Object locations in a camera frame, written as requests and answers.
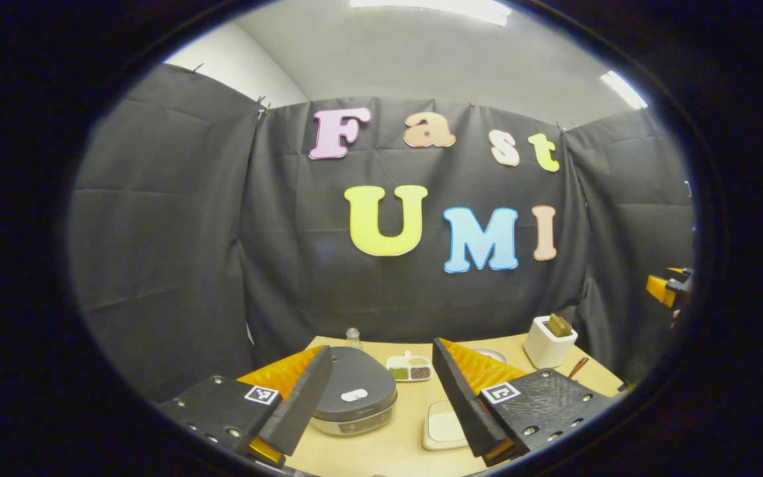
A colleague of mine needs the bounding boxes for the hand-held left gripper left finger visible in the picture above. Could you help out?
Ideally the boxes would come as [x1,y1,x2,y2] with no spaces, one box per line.
[160,344,334,468]

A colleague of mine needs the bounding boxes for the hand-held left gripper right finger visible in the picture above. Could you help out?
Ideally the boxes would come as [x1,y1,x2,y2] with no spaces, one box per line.
[432,338,611,466]

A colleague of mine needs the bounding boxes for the dark grey rice cooker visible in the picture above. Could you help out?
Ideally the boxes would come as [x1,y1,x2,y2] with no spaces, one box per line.
[309,346,398,437]

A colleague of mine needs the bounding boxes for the white divided bean dish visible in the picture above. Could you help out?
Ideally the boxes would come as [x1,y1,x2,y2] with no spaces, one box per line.
[385,351,433,383]

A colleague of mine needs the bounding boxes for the white toaster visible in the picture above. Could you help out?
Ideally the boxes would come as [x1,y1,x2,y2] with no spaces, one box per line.
[523,315,579,370]

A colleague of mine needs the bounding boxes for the long ceiling light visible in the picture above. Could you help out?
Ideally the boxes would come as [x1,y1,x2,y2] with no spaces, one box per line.
[600,70,648,110]
[350,0,511,26]

